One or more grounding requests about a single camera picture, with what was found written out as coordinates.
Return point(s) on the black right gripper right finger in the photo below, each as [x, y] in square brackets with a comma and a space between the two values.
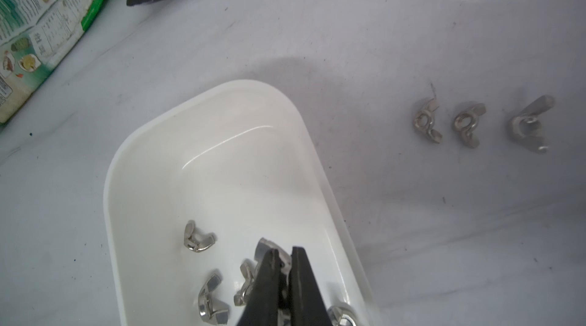
[305, 302]

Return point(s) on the white plastic storage box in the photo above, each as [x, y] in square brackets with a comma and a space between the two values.
[239, 161]

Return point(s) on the green chips bag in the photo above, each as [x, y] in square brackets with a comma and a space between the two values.
[36, 35]

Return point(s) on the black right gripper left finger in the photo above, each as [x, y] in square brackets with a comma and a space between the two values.
[264, 303]

